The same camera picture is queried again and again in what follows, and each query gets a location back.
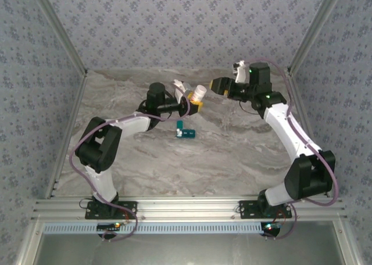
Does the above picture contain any aluminium lower frame post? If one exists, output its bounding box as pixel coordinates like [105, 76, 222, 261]
[14, 220, 44, 265]
[332, 220, 361, 265]

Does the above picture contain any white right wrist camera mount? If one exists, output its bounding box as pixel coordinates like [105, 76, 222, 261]
[232, 60, 251, 83]

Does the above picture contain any aluminium table side rail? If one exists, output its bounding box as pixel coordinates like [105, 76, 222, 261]
[286, 70, 332, 198]
[45, 73, 90, 199]

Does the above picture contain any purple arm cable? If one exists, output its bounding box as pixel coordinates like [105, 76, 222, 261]
[245, 58, 340, 241]
[69, 86, 192, 242]

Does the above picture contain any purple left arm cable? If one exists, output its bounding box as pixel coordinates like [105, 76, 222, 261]
[69, 86, 192, 242]

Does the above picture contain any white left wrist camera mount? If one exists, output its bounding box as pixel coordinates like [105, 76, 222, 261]
[173, 78, 193, 99]

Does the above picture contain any aluminium front rail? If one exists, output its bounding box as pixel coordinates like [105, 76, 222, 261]
[31, 195, 348, 221]

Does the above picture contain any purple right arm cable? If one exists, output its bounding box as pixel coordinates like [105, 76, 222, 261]
[245, 58, 340, 241]

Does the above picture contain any white pill bottle orange label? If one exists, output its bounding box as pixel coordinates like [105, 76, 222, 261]
[190, 84, 208, 102]

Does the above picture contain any aluminium rear frame post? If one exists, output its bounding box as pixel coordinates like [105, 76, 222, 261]
[28, 0, 89, 77]
[287, 0, 347, 77]

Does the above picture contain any grey slotted cable duct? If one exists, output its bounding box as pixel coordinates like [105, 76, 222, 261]
[42, 221, 265, 235]

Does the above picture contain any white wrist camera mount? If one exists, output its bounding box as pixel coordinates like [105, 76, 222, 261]
[173, 78, 193, 99]
[232, 60, 251, 83]

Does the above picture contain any teal pill organizer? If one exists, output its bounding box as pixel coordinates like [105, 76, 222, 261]
[176, 120, 197, 139]

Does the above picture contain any grey metal sheet panel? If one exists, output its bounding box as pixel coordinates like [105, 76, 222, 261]
[34, 232, 346, 265]

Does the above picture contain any aluminium frame post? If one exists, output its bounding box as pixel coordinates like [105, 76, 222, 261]
[28, 0, 89, 77]
[14, 220, 44, 265]
[287, 0, 347, 77]
[332, 220, 361, 265]

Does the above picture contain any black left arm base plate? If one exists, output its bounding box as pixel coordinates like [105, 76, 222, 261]
[84, 200, 138, 220]

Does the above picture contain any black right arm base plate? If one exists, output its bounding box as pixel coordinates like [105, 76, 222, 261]
[238, 200, 292, 219]

